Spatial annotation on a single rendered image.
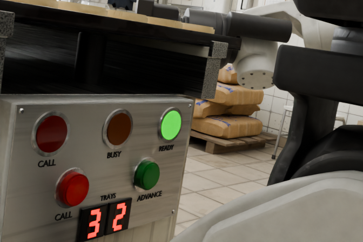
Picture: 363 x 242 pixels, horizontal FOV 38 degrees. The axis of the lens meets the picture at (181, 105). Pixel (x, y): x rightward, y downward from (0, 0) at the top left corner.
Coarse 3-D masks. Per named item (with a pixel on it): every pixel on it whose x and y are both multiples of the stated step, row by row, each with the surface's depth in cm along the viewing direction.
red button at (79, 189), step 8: (72, 176) 46; (80, 176) 47; (64, 184) 46; (72, 184) 46; (80, 184) 47; (88, 184) 47; (64, 192) 46; (72, 192) 46; (80, 192) 47; (64, 200) 46; (72, 200) 46; (80, 200) 47
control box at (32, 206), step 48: (0, 96) 42; (48, 96) 46; (96, 96) 51; (144, 96) 56; (0, 144) 42; (96, 144) 49; (144, 144) 54; (0, 192) 42; (48, 192) 45; (96, 192) 50; (144, 192) 56; (0, 240) 42; (48, 240) 46
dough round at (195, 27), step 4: (184, 24) 63; (188, 24) 63; (192, 24) 63; (184, 28) 63; (188, 28) 63; (192, 28) 63; (196, 28) 63; (200, 28) 63; (204, 28) 63; (208, 28) 63; (212, 28) 64; (208, 32) 63; (212, 32) 64
